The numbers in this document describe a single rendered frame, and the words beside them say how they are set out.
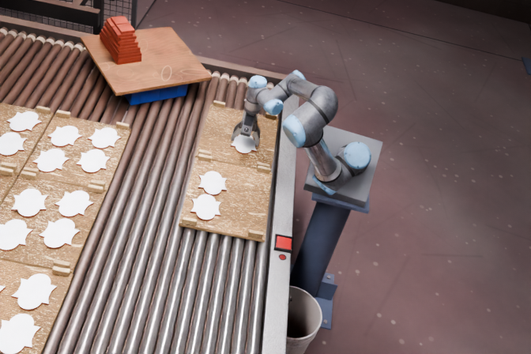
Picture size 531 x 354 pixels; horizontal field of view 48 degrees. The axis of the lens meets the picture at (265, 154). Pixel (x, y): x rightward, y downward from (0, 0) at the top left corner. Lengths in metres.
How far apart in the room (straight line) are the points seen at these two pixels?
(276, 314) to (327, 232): 0.84
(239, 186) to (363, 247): 1.45
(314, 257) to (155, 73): 1.22
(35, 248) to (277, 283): 0.89
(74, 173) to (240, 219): 0.71
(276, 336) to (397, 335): 1.45
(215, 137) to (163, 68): 0.47
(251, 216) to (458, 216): 2.20
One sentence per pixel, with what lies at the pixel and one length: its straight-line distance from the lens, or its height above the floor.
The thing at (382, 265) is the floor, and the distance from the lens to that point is 3.79.
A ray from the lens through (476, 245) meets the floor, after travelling 4.24.
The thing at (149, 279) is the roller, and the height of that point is 0.92.
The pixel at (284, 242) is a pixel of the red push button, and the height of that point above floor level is 0.93.
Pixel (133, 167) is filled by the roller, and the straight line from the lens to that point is 2.62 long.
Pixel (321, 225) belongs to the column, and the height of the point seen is 0.65.
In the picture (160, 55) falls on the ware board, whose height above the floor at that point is 1.04.
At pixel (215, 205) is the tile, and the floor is 0.95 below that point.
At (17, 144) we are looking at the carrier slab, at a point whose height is 0.95.
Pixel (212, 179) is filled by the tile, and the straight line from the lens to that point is 2.57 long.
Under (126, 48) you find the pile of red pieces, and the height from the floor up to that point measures 1.12.
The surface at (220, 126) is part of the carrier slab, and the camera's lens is 2.87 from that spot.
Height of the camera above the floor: 2.70
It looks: 40 degrees down
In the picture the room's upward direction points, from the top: 15 degrees clockwise
